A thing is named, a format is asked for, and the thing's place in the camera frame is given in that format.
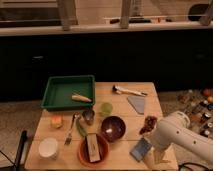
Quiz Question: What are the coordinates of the purple bowl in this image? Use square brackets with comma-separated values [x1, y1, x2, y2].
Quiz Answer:
[101, 116, 126, 142]

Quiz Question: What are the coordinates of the blue sponge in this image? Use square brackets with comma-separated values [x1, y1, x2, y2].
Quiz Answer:
[130, 138, 152, 162]

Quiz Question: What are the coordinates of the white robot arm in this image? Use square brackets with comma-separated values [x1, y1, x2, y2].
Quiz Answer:
[146, 111, 213, 164]

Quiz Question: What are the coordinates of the orange terracotta bowl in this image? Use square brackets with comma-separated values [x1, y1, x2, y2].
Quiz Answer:
[77, 133, 109, 168]

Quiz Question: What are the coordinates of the small green cup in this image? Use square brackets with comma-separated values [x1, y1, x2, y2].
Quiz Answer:
[100, 102, 113, 117]

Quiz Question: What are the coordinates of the yellow corn cob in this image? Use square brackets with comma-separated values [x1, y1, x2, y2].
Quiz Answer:
[71, 95, 92, 103]

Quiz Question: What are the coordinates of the small metal cup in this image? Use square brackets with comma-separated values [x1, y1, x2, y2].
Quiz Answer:
[82, 110, 95, 125]

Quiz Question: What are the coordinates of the grey folded cloth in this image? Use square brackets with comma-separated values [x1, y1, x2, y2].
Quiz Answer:
[127, 96, 145, 114]

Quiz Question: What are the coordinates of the green plastic tray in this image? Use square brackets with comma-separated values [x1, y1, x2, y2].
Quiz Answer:
[42, 75, 95, 111]

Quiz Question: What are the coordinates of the green pepper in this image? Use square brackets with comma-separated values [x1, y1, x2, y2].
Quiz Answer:
[76, 118, 87, 137]

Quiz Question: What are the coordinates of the wooden block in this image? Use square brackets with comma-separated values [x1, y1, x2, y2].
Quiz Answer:
[86, 134, 100, 162]

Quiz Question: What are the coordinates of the dark grape bunch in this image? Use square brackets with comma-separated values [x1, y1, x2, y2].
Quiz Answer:
[139, 116, 157, 135]

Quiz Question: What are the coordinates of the orange yellow toy fruit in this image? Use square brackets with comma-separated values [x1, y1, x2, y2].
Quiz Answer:
[51, 115, 63, 129]

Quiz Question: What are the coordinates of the silver fork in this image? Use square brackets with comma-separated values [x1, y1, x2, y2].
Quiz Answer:
[64, 114, 80, 145]

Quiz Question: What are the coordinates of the white cup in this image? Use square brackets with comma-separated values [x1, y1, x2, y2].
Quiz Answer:
[38, 138, 58, 159]

